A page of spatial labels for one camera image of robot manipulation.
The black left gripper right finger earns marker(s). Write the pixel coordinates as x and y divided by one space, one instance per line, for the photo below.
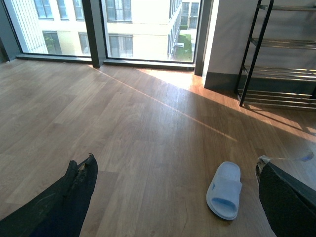
289 204

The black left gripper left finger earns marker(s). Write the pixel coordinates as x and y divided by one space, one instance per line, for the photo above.
60 210

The light blue slipper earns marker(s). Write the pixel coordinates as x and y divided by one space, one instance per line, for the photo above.
222 196

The black metal shoe rack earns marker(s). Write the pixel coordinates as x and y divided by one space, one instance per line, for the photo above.
278 67

